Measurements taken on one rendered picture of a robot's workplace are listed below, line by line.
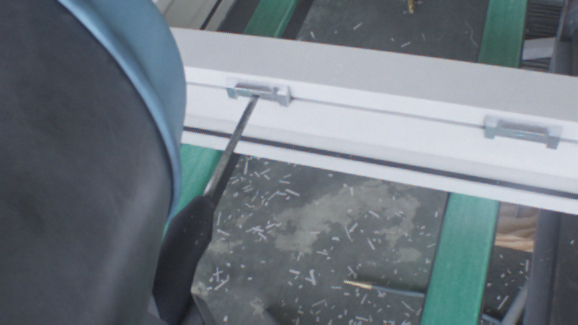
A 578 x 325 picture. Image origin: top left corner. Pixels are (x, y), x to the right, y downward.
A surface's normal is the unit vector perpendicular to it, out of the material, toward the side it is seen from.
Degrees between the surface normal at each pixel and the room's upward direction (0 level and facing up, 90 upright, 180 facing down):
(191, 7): 90
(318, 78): 0
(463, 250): 0
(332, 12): 0
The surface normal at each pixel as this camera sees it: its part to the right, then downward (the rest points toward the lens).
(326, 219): -0.16, -0.62
